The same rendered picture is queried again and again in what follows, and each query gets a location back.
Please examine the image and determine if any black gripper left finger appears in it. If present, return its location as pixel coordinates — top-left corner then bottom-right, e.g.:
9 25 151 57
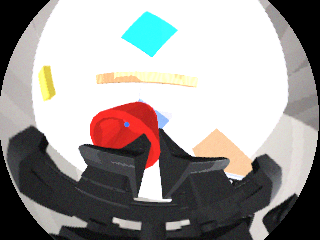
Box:
79 133 152 197

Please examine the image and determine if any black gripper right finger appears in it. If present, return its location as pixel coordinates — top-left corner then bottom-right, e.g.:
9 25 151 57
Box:
157 128 231 200

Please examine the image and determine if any tan curved bar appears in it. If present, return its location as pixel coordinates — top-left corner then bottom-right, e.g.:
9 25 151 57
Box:
96 71 199 88

